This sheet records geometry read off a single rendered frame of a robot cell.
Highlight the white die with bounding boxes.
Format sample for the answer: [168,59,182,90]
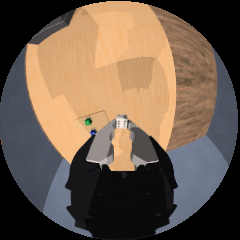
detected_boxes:
[116,114,128,128]

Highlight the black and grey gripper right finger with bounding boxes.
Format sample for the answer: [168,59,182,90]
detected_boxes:
[127,119,178,189]

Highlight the green die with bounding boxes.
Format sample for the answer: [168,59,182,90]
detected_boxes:
[84,118,92,126]

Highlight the blue die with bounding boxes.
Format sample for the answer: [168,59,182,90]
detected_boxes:
[90,129,97,136]

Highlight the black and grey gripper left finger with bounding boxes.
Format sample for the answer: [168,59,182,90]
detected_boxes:
[65,119,116,191]

